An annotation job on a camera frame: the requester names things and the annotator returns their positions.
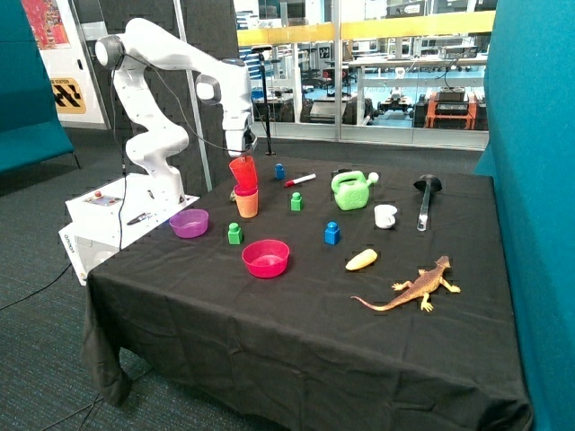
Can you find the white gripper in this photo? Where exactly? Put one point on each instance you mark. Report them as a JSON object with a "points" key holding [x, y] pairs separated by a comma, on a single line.
{"points": [[238, 134]]}

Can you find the red plastic cup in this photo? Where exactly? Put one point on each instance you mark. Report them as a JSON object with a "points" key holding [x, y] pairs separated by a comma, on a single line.
{"points": [[244, 172]]}

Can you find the magenta plastic cup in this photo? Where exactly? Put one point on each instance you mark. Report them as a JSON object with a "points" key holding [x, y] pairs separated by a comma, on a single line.
{"points": [[240, 191]]}

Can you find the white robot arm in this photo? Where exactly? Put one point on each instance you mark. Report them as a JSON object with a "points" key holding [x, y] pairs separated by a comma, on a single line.
{"points": [[223, 82]]}

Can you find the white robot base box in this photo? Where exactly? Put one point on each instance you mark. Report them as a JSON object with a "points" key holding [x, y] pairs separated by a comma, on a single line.
{"points": [[99, 220]]}

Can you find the blue toy block back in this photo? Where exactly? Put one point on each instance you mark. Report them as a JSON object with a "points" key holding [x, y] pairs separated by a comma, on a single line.
{"points": [[279, 171]]}

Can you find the blue toy block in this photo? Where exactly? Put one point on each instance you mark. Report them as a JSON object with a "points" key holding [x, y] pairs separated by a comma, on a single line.
{"points": [[332, 233], [279, 171]]}

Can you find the yellow plastic cup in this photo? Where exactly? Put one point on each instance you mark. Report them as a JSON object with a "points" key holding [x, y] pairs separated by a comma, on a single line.
{"points": [[247, 204]]}

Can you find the red whiteboard marker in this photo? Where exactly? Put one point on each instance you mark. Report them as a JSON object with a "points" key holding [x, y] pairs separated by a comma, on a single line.
{"points": [[294, 182]]}

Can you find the green toy block back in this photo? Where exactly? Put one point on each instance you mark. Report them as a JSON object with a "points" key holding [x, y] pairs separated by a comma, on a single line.
{"points": [[296, 202]]}

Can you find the green toy block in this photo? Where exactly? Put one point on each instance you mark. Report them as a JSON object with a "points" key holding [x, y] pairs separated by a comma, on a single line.
{"points": [[296, 202], [235, 234]]}

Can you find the green toy block front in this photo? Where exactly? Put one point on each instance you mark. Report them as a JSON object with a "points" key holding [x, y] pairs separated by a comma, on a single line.
{"points": [[235, 234]]}

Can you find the purple plastic bowl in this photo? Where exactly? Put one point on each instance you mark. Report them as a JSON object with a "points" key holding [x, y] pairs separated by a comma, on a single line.
{"points": [[190, 223]]}

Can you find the black stand pole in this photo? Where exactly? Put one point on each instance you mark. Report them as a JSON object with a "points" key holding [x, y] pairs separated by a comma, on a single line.
{"points": [[259, 50]]}

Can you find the pink plastic bowl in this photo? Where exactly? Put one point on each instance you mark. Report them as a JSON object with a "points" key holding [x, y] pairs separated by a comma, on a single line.
{"points": [[266, 258]]}

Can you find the green toy watering can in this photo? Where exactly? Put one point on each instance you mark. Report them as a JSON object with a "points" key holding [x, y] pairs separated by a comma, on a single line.
{"points": [[351, 189]]}

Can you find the blue toy block front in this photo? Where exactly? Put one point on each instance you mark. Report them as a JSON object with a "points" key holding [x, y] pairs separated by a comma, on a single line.
{"points": [[332, 233]]}

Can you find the black marker on base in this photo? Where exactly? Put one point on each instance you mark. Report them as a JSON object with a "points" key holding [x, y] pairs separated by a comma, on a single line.
{"points": [[139, 218]]}

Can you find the white plastic mug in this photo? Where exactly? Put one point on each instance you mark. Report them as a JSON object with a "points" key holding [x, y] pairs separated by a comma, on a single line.
{"points": [[384, 216]]}

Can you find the black tablecloth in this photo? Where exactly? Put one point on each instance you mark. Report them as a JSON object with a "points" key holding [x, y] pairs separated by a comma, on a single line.
{"points": [[296, 348]]}

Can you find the yellow toy corn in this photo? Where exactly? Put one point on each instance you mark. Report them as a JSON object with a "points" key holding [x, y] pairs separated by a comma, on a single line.
{"points": [[362, 260]]}

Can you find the black ladle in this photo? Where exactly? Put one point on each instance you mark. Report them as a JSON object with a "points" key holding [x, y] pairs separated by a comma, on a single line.
{"points": [[428, 184]]}

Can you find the black yellow sign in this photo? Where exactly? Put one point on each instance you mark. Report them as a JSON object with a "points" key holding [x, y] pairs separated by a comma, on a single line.
{"points": [[68, 96]]}

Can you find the teal sofa left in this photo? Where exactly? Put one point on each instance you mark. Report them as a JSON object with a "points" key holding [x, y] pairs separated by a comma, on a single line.
{"points": [[30, 129]]}

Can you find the orange toy lizard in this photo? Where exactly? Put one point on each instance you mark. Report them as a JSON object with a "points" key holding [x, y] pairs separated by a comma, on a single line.
{"points": [[427, 282]]}

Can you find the teal partition right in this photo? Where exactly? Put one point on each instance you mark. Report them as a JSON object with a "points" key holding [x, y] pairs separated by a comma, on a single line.
{"points": [[529, 85]]}

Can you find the red wall poster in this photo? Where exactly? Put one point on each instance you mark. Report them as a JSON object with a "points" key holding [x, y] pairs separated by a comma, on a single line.
{"points": [[46, 24]]}

